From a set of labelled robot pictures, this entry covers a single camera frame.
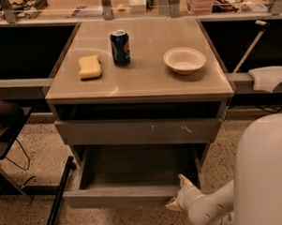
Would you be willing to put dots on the yellow sponge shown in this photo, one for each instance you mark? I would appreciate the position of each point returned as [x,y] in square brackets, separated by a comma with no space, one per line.
[89,67]

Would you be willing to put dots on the grey top drawer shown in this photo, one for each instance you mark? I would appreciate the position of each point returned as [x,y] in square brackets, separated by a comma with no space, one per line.
[198,130]

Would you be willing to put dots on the grey drawer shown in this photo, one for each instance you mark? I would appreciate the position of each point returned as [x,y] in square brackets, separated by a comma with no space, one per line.
[198,130]
[134,176]

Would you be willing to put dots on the grey drawer cabinet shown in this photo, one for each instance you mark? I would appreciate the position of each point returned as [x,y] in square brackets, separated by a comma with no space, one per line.
[146,88]

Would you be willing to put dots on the white bowl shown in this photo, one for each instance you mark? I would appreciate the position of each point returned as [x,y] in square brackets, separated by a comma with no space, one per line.
[184,60]

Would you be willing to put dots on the black power strip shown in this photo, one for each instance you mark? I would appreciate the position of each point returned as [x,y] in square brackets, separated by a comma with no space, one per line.
[34,5]

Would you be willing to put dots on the dark chair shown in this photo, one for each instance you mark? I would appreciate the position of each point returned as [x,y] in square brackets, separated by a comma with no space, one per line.
[12,119]

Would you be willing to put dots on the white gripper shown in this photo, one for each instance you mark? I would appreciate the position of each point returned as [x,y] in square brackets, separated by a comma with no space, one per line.
[186,195]

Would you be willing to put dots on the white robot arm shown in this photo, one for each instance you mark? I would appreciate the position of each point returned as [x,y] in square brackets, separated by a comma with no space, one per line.
[254,196]

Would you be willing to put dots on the white stick with tip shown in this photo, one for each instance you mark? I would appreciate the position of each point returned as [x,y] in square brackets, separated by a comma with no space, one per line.
[263,26]

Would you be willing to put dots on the pink stacked trays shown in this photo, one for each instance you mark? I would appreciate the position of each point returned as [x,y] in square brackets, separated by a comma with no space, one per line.
[199,6]

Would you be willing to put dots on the black metal floor bar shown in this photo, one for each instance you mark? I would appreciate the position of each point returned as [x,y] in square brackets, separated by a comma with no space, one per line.
[70,165]

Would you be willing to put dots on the blue pepsi can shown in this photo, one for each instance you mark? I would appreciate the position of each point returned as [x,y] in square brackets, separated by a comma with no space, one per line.
[120,47]

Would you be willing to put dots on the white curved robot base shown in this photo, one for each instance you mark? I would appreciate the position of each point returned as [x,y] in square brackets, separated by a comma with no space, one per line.
[266,78]

